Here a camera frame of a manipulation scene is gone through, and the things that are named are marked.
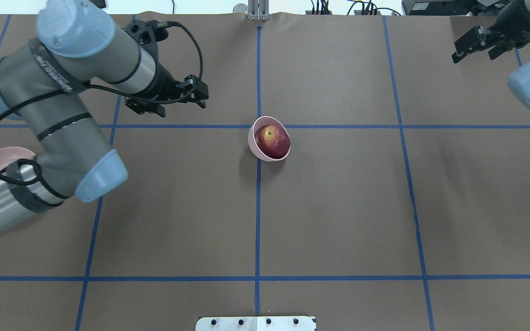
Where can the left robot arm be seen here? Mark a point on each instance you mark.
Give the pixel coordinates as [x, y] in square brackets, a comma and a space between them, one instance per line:
[79, 47]

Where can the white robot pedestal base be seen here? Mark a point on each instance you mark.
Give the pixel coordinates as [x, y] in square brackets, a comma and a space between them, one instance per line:
[257, 323]

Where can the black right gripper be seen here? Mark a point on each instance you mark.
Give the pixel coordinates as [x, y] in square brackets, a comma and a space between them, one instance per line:
[509, 24]

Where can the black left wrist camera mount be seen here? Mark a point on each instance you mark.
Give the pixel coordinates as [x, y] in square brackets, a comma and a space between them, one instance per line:
[147, 33]

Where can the aluminium frame post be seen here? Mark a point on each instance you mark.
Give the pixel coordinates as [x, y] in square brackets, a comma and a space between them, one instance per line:
[258, 10]

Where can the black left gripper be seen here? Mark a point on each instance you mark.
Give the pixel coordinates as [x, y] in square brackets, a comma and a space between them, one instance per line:
[164, 83]

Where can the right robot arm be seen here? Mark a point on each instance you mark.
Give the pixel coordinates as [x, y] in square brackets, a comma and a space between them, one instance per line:
[519, 81]

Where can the red apple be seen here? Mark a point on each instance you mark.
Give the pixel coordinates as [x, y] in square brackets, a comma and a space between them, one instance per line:
[273, 141]

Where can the pink bowl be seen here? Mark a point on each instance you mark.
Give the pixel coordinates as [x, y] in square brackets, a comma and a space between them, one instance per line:
[252, 135]

